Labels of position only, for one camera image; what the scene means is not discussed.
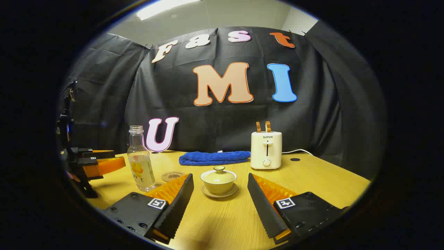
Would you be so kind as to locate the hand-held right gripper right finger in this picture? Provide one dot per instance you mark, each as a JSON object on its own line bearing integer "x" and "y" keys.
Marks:
{"x": 263, "y": 208}

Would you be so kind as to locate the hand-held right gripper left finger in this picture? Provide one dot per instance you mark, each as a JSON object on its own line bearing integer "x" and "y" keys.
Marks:
{"x": 178, "y": 206}

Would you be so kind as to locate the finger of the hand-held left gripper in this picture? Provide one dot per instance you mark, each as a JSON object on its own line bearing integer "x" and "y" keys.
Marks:
{"x": 102, "y": 153}
{"x": 107, "y": 166}

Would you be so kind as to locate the round cork coaster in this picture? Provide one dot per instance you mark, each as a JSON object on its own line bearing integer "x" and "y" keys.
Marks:
{"x": 171, "y": 176}

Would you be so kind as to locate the clear plastic water bottle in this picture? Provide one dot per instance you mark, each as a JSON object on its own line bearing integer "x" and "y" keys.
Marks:
{"x": 140, "y": 163}

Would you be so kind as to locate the cream ceramic teacup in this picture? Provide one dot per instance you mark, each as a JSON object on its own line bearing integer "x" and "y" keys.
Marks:
{"x": 218, "y": 189}

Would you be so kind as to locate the cream teacup lid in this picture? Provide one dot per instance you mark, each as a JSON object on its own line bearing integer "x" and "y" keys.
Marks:
{"x": 219, "y": 176}

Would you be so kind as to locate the cream ceramic saucer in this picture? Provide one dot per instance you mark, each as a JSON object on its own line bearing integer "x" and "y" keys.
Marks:
{"x": 218, "y": 196}

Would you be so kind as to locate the cream toaster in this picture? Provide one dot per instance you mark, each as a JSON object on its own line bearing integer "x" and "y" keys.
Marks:
{"x": 266, "y": 151}

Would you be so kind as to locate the blue folded towel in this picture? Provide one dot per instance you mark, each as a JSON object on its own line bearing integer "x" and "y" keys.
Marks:
{"x": 215, "y": 158}

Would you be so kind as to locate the toast bread slice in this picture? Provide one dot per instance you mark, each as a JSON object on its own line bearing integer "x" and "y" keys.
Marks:
{"x": 258, "y": 127}
{"x": 268, "y": 126}

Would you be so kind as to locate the black backdrop cloth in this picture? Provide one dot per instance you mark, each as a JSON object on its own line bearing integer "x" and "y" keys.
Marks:
{"x": 222, "y": 118}

